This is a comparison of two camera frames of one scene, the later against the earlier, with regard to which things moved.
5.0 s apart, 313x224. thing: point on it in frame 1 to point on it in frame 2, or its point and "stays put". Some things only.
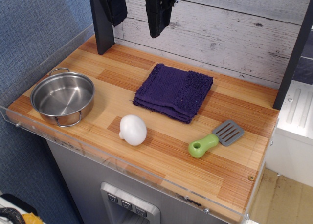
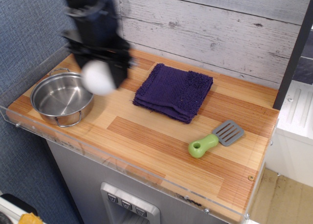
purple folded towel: [172, 92] stays put
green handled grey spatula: [226, 132] stays put
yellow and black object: [14, 211] stays put
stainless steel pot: [62, 96] stays put
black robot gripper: [159, 5] to [95, 35]
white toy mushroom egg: [133, 129] to [97, 77]
